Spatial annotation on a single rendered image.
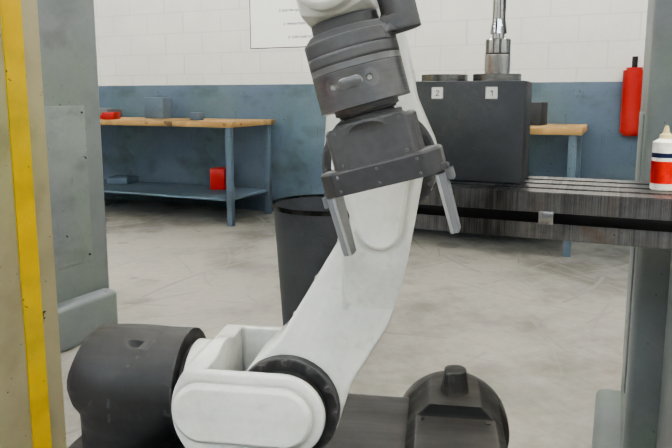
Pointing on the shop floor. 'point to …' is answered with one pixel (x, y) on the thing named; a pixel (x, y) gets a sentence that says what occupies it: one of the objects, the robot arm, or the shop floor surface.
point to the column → (650, 321)
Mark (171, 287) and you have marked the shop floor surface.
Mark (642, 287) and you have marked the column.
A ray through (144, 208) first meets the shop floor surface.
